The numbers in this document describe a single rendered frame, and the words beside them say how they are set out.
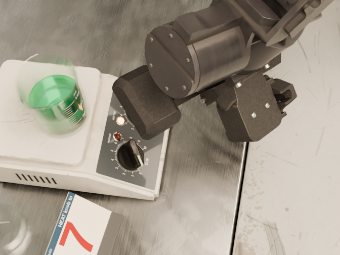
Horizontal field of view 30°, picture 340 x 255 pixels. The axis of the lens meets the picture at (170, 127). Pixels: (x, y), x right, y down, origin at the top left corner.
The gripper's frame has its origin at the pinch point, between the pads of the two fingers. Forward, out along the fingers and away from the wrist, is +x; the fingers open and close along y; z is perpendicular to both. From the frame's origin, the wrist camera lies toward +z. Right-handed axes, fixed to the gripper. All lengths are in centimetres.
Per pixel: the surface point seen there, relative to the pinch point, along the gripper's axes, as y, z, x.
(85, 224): -10.9, 6.8, 14.0
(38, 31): 0.8, -18.4, 21.8
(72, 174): -10.4, 1.4, 10.8
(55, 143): -10.7, -2.4, 9.8
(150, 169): -2.5, 5.4, 9.5
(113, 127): -3.8, -0.9, 9.5
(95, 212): -9.0, 6.3, 14.0
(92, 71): -2.7, -7.6, 8.7
